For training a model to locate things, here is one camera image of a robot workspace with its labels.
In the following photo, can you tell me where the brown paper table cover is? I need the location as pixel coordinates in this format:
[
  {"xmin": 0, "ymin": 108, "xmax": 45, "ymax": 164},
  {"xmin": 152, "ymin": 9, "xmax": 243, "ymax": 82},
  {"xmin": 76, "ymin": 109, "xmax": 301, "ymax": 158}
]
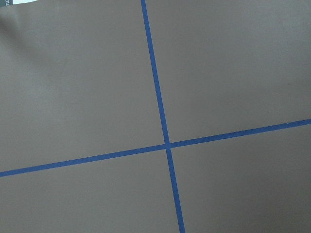
[{"xmin": 0, "ymin": 0, "xmax": 311, "ymax": 233}]

